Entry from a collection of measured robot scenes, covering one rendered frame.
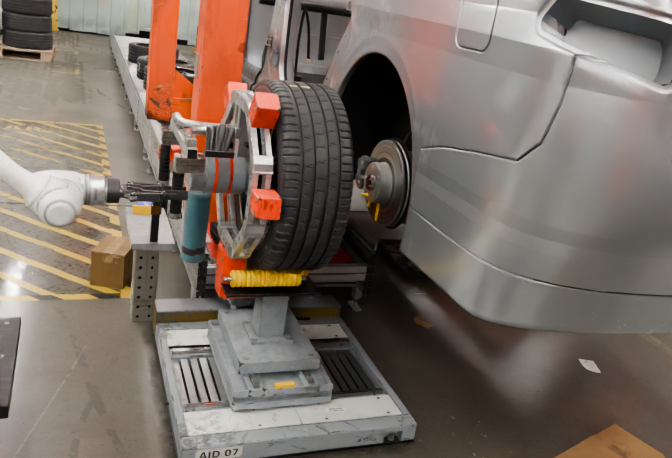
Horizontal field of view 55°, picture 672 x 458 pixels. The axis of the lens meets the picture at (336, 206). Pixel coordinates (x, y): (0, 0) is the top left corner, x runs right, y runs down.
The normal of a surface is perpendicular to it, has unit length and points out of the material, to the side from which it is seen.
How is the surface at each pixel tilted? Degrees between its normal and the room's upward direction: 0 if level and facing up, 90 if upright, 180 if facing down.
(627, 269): 107
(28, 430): 0
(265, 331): 90
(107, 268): 90
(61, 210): 94
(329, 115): 37
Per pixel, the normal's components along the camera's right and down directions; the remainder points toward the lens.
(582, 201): -0.34, 0.25
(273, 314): 0.34, 0.33
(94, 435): 0.15, -0.94
